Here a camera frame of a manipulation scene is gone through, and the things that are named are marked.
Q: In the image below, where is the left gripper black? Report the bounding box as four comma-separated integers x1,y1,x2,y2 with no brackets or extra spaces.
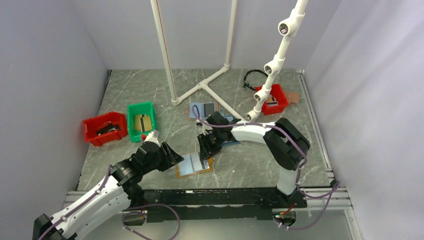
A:
142,141,184,174

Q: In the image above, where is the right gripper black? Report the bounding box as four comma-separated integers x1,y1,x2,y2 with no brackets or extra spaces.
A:
197,130,224,162

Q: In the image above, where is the orange card holder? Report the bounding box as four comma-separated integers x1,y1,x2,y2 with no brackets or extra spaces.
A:
175,153,214,178

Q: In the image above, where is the light grey striped card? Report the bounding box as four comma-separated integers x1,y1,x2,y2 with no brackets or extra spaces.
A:
190,152,210,173

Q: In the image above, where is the beige striped credit card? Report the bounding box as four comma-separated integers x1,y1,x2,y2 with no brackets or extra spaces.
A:
139,115,153,132

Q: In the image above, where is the dark grey credit card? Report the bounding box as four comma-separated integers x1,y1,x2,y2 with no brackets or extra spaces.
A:
96,122,121,136

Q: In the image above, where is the grey striped credit card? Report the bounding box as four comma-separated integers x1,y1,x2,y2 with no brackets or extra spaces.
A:
265,95,279,107

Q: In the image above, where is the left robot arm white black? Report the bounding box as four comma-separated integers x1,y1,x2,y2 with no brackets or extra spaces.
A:
32,141,184,240

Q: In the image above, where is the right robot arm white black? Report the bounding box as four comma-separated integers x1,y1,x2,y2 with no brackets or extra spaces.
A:
197,111,311,208

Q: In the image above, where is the blue open card holder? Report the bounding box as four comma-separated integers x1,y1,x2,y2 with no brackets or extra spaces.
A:
221,115,240,147

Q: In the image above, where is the beige card in green bin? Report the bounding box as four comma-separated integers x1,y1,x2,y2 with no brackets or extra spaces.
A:
134,114,144,132

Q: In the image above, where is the brown flat card holder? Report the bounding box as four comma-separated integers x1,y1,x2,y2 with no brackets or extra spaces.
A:
284,91,300,105

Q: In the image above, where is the green plastic bin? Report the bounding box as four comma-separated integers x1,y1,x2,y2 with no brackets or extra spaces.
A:
127,101,157,143

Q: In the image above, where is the right red plastic bin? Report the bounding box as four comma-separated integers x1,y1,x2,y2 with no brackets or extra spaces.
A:
254,84,289,115

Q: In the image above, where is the red plastic bin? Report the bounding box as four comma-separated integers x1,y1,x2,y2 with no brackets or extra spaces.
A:
254,84,289,115
82,111,129,147

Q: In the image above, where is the left red plastic bin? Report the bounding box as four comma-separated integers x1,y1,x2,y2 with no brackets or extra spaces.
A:
82,111,129,147

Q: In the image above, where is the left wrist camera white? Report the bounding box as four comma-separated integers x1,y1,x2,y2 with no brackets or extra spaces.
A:
140,130,160,145

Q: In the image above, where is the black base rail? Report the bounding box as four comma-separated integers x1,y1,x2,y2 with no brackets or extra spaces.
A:
129,187,307,223

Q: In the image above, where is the white pvc pipe frame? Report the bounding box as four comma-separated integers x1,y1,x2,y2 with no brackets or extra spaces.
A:
150,0,244,120

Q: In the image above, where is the black cable loop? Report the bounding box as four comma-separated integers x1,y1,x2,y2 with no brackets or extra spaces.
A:
243,69,269,92

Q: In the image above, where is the white pvc camera mast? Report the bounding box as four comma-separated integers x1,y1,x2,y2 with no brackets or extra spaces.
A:
246,0,309,122

